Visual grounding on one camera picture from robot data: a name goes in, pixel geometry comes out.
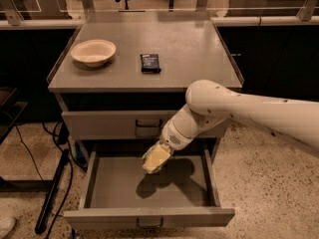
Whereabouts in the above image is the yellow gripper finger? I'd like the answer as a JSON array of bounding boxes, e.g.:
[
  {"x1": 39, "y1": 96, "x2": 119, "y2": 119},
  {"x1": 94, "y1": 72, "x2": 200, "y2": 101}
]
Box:
[{"x1": 143, "y1": 142, "x2": 172, "y2": 173}]

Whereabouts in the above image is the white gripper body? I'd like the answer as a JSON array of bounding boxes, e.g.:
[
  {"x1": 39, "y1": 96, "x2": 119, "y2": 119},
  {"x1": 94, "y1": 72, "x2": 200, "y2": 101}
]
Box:
[{"x1": 159, "y1": 117, "x2": 193, "y2": 150}]

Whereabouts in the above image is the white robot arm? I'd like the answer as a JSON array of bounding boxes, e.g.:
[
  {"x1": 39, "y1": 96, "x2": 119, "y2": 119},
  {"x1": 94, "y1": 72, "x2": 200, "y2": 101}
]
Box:
[{"x1": 143, "y1": 80, "x2": 319, "y2": 174}]

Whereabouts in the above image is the open grey middle drawer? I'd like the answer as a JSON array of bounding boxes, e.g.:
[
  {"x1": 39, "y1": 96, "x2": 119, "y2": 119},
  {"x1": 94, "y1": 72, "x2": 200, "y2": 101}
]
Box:
[{"x1": 64, "y1": 152, "x2": 235, "y2": 230}]

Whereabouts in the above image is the grey drawer cabinet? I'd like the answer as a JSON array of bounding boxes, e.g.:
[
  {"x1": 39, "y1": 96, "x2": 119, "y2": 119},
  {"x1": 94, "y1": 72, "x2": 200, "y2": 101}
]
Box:
[{"x1": 47, "y1": 10, "x2": 245, "y2": 157}]

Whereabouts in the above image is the grey top drawer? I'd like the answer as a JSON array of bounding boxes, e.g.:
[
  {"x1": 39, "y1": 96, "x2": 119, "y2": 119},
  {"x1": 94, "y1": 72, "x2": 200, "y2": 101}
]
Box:
[{"x1": 61, "y1": 109, "x2": 233, "y2": 141}]

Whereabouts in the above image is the dark blue snack packet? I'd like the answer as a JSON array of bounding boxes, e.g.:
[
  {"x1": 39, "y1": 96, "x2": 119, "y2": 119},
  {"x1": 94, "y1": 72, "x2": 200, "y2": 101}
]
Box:
[{"x1": 141, "y1": 54, "x2": 161, "y2": 74}]

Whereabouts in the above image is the black power strip bar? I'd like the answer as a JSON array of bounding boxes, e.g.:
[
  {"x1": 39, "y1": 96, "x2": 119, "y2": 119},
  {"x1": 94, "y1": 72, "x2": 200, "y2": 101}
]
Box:
[{"x1": 35, "y1": 149, "x2": 69, "y2": 235}]

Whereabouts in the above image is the white paper bowl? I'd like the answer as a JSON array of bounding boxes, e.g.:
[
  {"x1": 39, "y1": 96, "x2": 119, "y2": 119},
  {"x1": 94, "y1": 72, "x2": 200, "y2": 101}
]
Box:
[{"x1": 71, "y1": 40, "x2": 117, "y2": 68}]

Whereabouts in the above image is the dark side table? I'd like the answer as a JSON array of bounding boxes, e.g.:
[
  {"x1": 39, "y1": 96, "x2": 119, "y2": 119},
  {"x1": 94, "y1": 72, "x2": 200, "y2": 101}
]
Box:
[{"x1": 0, "y1": 87, "x2": 51, "y2": 192}]

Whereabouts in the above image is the white shoe tip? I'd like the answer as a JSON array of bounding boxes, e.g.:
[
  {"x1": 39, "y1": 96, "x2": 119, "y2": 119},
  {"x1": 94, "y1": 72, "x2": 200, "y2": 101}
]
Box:
[{"x1": 0, "y1": 217, "x2": 16, "y2": 239}]

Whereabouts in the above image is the black floor cable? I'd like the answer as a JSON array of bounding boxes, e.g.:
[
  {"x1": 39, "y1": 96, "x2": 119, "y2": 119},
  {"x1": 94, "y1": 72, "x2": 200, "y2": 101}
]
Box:
[{"x1": 14, "y1": 120, "x2": 88, "y2": 239}]

